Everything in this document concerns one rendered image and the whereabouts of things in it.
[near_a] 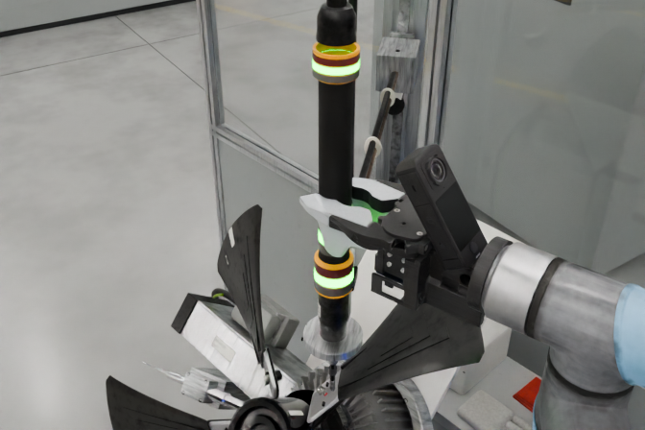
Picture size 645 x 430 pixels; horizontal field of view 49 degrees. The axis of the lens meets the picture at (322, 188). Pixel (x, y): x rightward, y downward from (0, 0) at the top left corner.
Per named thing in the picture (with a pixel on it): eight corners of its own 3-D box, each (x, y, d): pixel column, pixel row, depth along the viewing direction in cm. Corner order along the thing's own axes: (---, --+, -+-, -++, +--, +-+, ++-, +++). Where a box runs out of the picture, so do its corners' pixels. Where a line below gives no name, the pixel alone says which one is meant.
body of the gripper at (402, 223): (363, 290, 72) (472, 341, 65) (366, 220, 67) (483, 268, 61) (402, 251, 77) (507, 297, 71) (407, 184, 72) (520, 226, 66)
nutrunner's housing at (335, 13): (320, 341, 88) (319, -36, 63) (351, 346, 87) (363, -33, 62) (313, 364, 84) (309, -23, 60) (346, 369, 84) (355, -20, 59)
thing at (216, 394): (284, 431, 115) (146, 369, 136) (288, 417, 116) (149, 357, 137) (276, 431, 114) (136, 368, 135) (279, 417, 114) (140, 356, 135)
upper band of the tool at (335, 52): (318, 65, 68) (318, 36, 67) (362, 69, 68) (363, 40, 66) (308, 83, 65) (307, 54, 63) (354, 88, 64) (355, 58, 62)
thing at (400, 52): (382, 72, 138) (384, 30, 134) (418, 75, 137) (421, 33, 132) (374, 94, 130) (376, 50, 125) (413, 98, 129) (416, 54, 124)
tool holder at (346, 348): (313, 304, 90) (313, 242, 84) (369, 312, 88) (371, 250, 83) (297, 356, 82) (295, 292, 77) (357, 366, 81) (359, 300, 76)
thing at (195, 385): (190, 393, 128) (196, 371, 129) (213, 404, 125) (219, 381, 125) (179, 392, 127) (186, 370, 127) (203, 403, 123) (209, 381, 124)
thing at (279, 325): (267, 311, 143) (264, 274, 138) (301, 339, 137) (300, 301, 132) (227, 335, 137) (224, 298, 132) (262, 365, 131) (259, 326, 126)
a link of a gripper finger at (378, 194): (322, 218, 79) (385, 254, 74) (322, 172, 76) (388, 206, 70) (342, 206, 81) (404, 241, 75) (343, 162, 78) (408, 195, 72)
